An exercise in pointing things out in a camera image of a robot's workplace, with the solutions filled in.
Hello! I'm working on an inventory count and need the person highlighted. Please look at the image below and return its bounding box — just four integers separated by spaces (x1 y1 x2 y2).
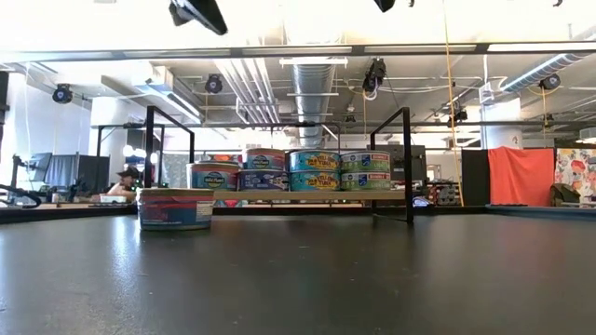
105 166 142 204

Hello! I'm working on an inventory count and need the black monitor screen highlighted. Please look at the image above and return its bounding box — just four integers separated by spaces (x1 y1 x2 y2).
389 143 427 186

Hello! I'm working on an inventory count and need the orange cloth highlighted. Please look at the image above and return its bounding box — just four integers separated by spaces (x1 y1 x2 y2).
487 147 557 208

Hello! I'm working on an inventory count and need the black hanging device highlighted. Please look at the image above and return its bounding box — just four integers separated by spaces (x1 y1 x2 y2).
361 58 387 101

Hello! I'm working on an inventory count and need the silver air duct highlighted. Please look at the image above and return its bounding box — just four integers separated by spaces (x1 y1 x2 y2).
286 62 336 150

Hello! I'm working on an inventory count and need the floral cloth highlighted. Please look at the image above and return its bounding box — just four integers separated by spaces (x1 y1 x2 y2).
555 147 596 209

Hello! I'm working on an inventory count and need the black table mat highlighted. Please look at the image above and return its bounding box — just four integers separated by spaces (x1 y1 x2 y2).
0 211 596 335

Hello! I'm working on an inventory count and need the black round spotlight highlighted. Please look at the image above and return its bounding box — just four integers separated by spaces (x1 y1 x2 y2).
51 83 75 105
539 73 562 92
204 74 224 95

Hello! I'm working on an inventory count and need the gold-lid can cream label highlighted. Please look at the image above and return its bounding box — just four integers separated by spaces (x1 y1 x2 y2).
137 187 216 232

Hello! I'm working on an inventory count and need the wooden shelf black metal frame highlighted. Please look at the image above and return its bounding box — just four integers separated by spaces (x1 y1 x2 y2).
143 105 415 225

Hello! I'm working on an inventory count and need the grey patterned curtain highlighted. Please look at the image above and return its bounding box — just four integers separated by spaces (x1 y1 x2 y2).
160 153 191 190

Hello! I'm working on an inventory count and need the black curved cable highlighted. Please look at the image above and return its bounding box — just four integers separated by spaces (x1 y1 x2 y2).
0 183 43 209

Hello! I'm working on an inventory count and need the corrugated silver duct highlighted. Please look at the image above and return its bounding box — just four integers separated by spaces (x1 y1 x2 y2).
500 52 588 94

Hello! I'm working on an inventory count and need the black partition panel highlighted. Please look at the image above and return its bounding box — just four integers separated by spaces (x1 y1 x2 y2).
460 148 490 206

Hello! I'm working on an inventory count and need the silver-lid can white teal label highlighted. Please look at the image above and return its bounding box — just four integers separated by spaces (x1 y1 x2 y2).
289 170 343 193

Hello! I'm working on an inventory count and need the silver-lid can green label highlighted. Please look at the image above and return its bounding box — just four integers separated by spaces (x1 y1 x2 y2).
340 151 392 173
340 171 392 192

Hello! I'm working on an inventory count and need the black metal stand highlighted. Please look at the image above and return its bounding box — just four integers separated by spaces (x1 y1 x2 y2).
90 121 167 201

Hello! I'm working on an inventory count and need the blue grey curtain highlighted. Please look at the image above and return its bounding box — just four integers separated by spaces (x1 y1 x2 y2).
44 153 111 190

